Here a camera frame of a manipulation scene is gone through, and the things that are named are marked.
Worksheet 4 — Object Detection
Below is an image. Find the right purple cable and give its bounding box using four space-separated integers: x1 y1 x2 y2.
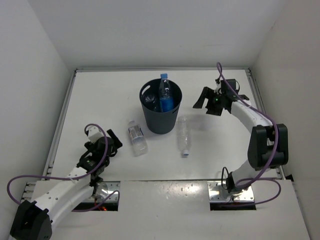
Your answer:
216 61 281 207

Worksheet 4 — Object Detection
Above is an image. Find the clear bottle white grey label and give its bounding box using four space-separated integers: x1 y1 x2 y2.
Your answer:
128 120 148 157

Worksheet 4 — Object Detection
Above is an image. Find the left aluminium frame rail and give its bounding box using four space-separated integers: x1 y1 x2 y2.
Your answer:
42 69 78 177

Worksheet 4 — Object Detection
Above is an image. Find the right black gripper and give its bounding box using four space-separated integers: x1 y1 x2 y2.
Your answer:
193 87 226 117

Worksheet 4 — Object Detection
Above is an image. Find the clear crushed bottle blue cap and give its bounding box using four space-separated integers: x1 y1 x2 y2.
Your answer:
177 116 192 158

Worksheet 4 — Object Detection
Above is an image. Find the purple cable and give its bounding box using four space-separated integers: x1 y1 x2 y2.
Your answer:
6 123 121 213
216 61 281 207

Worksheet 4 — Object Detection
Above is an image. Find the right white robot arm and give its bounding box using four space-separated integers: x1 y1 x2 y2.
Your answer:
193 79 289 193

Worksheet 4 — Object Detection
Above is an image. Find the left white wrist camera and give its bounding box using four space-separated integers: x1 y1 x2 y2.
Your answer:
85 125 103 144

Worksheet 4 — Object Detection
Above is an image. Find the dark grey plastic bin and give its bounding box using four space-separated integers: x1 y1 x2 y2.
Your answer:
139 78 183 135

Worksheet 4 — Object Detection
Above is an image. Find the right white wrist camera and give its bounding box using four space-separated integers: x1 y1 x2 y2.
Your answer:
214 79 222 95

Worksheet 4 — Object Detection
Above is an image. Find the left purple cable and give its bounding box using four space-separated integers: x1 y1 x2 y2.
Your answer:
6 123 121 213

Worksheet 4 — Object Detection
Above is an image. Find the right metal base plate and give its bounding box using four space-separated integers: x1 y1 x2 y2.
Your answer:
207 180 255 204

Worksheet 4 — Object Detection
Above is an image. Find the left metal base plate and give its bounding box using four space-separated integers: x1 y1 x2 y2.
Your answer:
94 181 121 204

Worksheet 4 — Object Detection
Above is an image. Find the blue label bottle white cap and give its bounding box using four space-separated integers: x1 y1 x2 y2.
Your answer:
142 93 161 113

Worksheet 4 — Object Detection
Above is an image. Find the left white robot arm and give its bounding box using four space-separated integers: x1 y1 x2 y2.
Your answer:
9 124 123 240

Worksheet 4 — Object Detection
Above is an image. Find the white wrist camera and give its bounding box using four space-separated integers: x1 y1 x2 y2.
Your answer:
214 79 222 95
85 125 103 144

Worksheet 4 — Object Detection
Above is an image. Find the metal base plate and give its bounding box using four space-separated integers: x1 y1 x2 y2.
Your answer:
94 181 121 204
207 180 255 204

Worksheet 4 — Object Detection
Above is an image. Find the white front cover board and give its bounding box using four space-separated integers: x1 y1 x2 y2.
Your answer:
52 180 310 240

